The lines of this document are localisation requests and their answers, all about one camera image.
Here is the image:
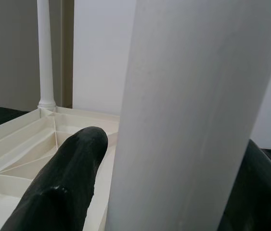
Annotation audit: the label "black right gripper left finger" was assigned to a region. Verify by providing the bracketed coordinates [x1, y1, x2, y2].
[0, 127, 108, 231]

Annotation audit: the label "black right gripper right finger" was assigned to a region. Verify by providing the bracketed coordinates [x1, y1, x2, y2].
[217, 139, 271, 231]

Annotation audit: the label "white plastic children table top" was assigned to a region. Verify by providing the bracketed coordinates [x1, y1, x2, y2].
[0, 105, 121, 231]

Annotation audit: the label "white plastic table leg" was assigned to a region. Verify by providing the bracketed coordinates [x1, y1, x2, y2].
[105, 0, 271, 231]
[36, 0, 57, 114]

